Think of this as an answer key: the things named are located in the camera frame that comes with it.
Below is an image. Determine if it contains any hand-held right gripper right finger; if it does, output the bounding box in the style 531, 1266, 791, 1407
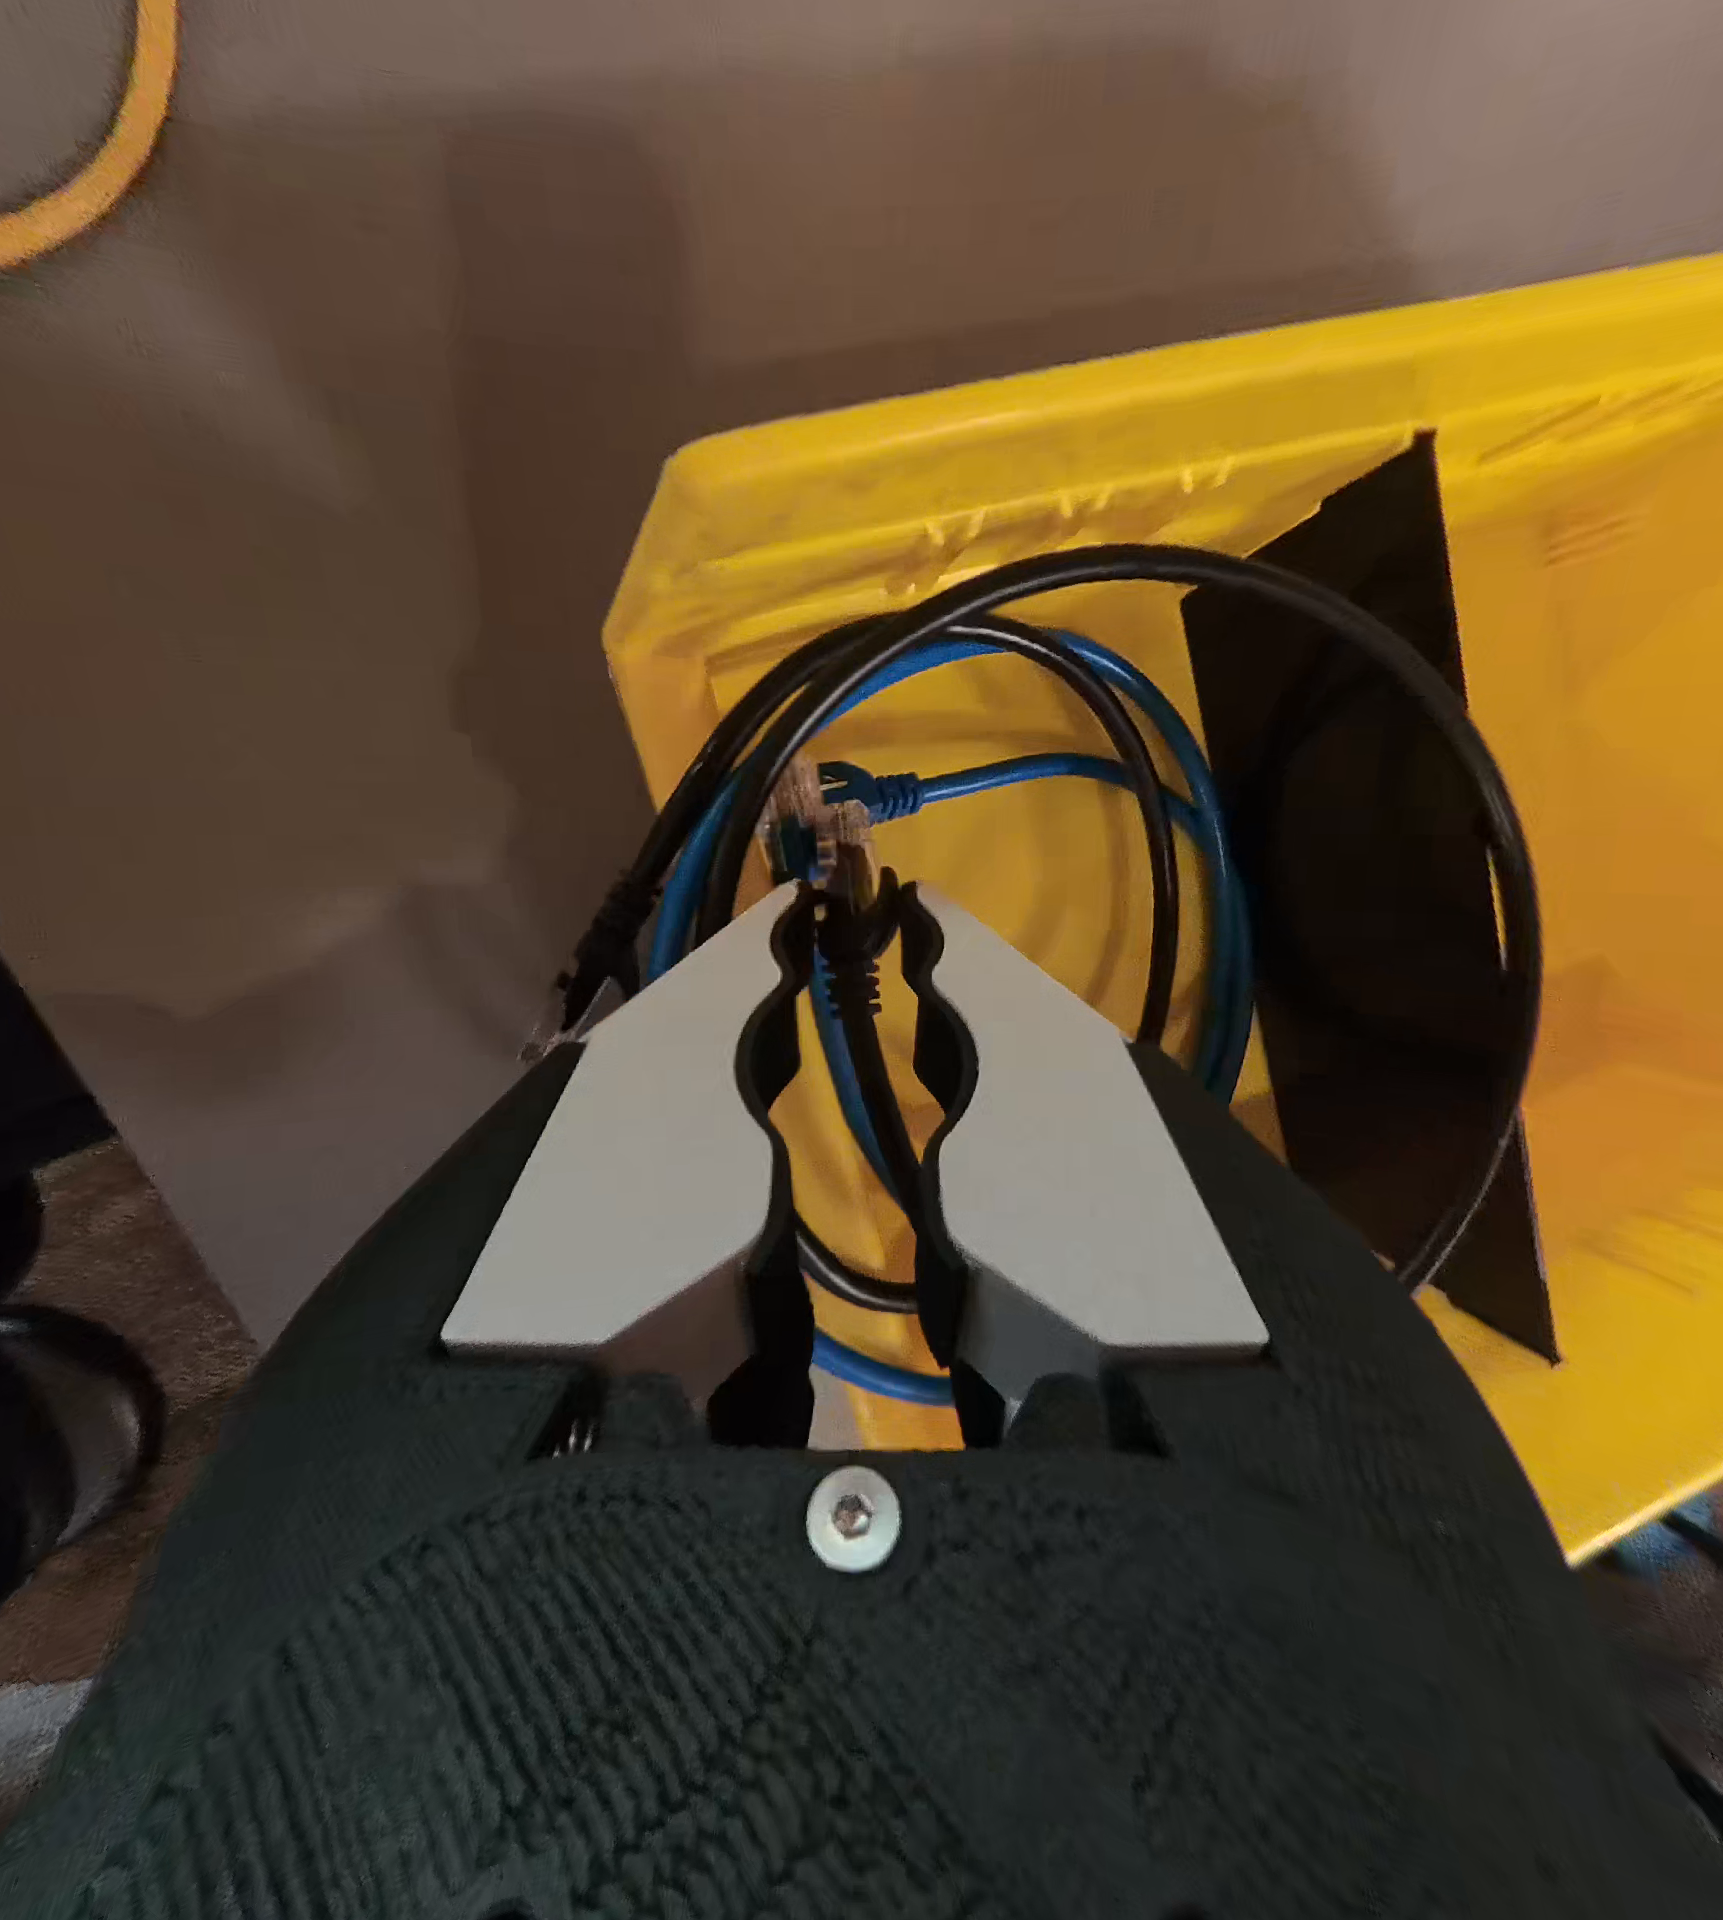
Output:
888, 881, 1272, 1449

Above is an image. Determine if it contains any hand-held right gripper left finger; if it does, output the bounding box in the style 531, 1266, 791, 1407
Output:
443, 881, 823, 1446

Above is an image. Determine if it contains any black ethernet cable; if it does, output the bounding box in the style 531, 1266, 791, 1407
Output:
521, 542, 1546, 1368

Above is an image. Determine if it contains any yellow plastic bin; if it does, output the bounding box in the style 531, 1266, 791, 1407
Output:
605, 236, 1723, 1569

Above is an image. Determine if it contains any black bin divider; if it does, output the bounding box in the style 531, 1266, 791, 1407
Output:
1180, 430, 1566, 1368

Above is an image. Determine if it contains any blue ethernet cable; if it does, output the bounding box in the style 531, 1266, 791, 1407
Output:
647, 629, 1260, 1404

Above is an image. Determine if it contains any yellow cable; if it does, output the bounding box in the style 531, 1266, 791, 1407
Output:
0, 0, 181, 283

